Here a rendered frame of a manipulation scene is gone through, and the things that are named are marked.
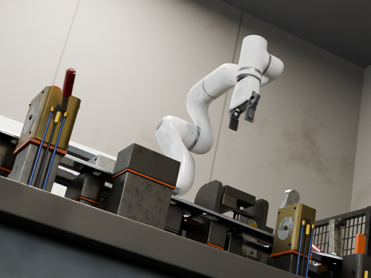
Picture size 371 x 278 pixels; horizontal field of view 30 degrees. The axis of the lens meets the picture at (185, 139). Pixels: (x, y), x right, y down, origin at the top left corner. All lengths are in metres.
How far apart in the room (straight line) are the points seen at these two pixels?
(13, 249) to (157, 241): 0.17
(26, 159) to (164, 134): 1.24
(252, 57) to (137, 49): 2.55
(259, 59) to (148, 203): 0.97
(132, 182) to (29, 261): 0.64
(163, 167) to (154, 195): 0.07
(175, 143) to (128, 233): 1.68
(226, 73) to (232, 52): 2.73
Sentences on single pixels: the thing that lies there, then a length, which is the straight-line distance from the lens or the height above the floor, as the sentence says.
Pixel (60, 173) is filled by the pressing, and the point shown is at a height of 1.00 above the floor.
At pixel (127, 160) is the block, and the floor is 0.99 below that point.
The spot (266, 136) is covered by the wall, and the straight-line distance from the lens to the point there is 5.05.
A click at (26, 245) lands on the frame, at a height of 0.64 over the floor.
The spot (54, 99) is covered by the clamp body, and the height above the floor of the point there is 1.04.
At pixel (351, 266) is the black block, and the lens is 1.80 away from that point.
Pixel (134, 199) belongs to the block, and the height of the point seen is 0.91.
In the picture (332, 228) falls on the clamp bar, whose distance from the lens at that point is 2.24.
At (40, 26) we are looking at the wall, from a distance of 4.63.
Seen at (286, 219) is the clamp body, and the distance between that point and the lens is 1.69.
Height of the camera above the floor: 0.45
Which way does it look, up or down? 24 degrees up
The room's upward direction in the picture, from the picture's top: 12 degrees clockwise
